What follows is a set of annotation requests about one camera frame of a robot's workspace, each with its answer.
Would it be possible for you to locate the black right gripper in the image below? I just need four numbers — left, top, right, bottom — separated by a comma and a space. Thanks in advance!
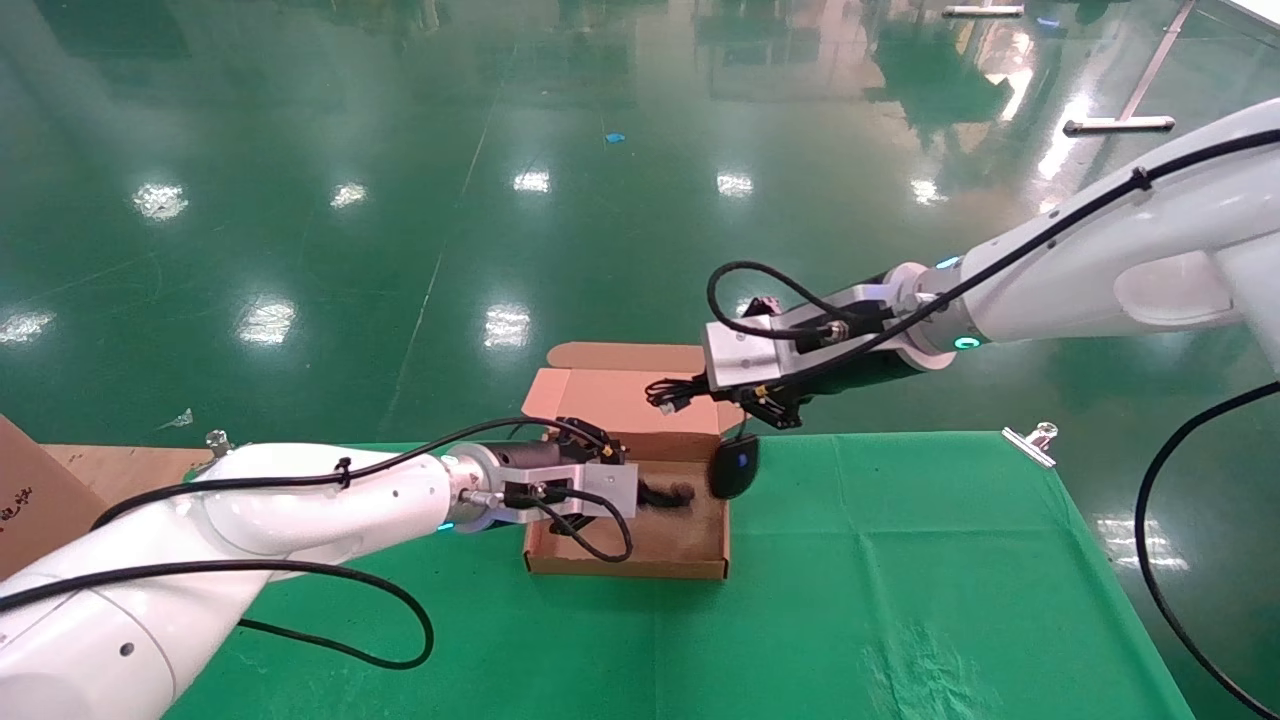
742, 345, 916, 431

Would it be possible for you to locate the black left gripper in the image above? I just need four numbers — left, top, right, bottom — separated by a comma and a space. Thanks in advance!
488, 442, 669, 508

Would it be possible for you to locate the black wired computer mouse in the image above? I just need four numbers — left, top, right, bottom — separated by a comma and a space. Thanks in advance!
645, 375, 761, 501

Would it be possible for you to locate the open brown cardboard box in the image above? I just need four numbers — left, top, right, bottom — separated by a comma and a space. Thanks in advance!
520, 342, 746, 581

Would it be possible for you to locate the green table cloth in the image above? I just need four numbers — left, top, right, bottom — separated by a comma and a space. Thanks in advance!
165, 432, 1196, 720

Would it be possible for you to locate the white metal stand with pole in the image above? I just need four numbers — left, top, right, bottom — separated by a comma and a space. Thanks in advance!
1062, 0, 1198, 137

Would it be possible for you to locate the light wooden board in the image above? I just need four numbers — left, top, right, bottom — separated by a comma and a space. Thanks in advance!
45, 445, 216, 521

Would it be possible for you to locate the brown printed cardboard carton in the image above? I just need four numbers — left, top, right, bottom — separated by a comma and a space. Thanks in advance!
0, 415, 106, 581

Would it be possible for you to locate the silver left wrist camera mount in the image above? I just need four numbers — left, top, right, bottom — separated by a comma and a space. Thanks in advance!
545, 462, 641, 528

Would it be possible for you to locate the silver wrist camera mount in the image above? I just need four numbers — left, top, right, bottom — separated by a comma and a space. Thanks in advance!
703, 318, 813, 393
545, 462, 641, 528

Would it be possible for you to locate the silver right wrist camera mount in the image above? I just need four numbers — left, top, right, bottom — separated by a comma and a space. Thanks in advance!
703, 318, 813, 393

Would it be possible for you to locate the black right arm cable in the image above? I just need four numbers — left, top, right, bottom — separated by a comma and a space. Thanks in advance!
706, 128, 1280, 396

